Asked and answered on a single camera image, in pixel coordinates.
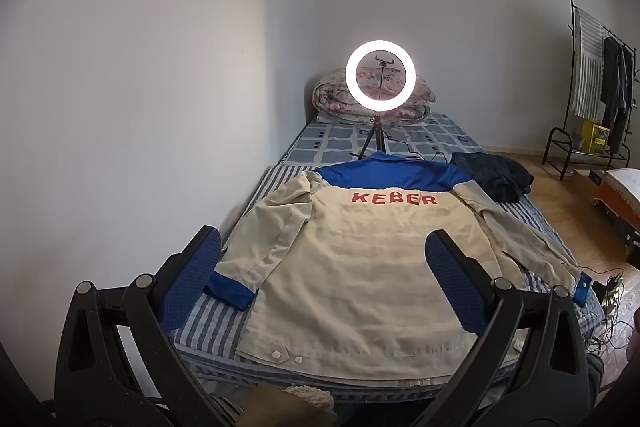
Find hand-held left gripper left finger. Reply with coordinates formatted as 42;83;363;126
54;225;223;427

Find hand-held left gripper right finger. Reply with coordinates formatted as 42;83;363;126
415;229;591;427

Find beige and blue work jacket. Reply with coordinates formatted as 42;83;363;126
202;152;596;390

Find pile of dark clothes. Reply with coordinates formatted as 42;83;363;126
450;152;535;202

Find black metal clothes rack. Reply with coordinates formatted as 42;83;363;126
542;0;640;182

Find dark hanging clothes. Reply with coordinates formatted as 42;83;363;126
600;36;637;152

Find blue striped blanket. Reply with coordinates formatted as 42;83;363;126
167;164;608;388

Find blue phone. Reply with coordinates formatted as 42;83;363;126
572;271;593;308

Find black tripod stand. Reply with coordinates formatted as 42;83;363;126
356;111;390;158

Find blue checked bed sheet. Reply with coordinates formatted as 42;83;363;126
277;112;486;168

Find yellow box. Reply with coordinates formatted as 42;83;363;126
580;119;611;155

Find folded floral quilt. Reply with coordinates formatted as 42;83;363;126
311;69;437;124

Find grey striped hanging towel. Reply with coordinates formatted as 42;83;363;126
571;7;606;120

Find black ring light cable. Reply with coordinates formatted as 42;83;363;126
387;139;453;164

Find tangle of floor cables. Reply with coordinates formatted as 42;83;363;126
585;267;637;353

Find white ring light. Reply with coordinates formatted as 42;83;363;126
346;39;416;110

